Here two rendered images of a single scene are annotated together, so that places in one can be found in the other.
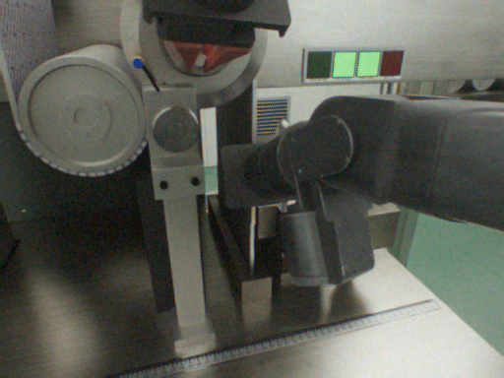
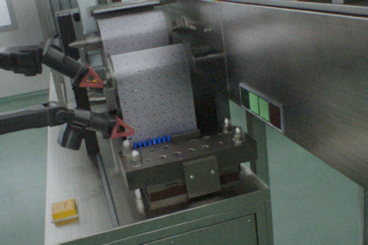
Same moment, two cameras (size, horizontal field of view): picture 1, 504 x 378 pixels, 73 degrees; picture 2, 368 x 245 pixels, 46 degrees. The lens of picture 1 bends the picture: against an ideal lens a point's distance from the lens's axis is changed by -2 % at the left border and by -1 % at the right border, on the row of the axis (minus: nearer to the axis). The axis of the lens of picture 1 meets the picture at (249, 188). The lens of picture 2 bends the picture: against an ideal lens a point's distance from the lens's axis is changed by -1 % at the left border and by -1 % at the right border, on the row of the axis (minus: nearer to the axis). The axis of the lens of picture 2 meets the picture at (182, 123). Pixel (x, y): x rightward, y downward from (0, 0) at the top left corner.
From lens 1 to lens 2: 1.50 m
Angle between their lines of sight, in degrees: 84
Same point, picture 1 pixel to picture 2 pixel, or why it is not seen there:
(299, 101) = not seen: outside the picture
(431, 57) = (301, 125)
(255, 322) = (117, 183)
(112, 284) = not seen: hidden behind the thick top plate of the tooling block
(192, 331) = (112, 170)
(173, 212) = not seen: hidden behind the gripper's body
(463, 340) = (94, 228)
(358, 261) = (59, 140)
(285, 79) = (238, 100)
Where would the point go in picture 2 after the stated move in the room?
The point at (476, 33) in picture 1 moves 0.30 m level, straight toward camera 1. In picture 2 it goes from (332, 118) to (194, 108)
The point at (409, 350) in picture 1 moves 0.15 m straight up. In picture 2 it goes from (93, 214) to (82, 169)
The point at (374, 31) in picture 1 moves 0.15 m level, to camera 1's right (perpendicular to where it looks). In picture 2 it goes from (266, 84) to (278, 102)
